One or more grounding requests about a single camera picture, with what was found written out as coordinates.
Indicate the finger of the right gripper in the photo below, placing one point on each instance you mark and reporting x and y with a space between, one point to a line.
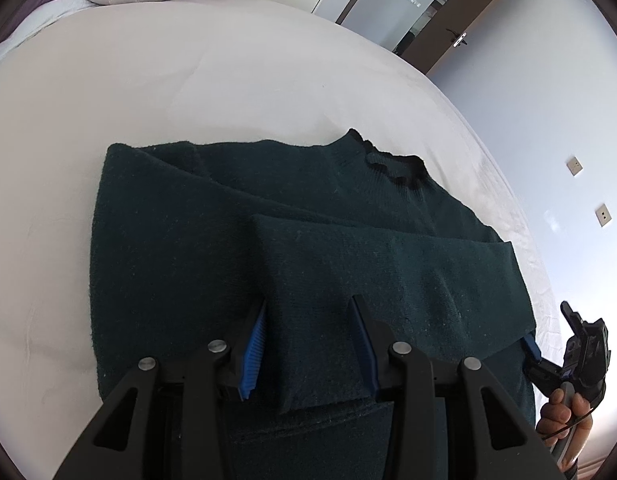
531 350
573 318

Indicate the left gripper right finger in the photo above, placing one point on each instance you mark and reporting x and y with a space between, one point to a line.
371 339

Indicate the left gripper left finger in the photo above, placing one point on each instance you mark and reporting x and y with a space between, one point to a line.
249 350

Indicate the dark green knit sweater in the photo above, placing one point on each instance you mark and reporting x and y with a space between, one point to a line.
189 241

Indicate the right hand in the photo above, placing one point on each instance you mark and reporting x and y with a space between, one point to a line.
555 415

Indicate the white bed sheet mattress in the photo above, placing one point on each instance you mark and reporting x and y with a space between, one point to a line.
204 71

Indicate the brown wooden door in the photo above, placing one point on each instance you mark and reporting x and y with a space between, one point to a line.
414 30

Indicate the white pillow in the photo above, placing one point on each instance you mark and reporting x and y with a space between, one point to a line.
44 16

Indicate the purple cushion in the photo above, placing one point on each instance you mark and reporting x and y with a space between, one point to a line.
24 10

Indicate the lower beige wall socket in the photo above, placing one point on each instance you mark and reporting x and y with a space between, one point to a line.
603 215

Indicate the beige wall socket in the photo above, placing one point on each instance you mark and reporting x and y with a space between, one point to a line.
574 166
603 215

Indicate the upper beige wall socket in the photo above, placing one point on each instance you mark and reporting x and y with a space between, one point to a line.
574 166

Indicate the silver door handle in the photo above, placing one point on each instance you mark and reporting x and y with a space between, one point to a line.
457 38

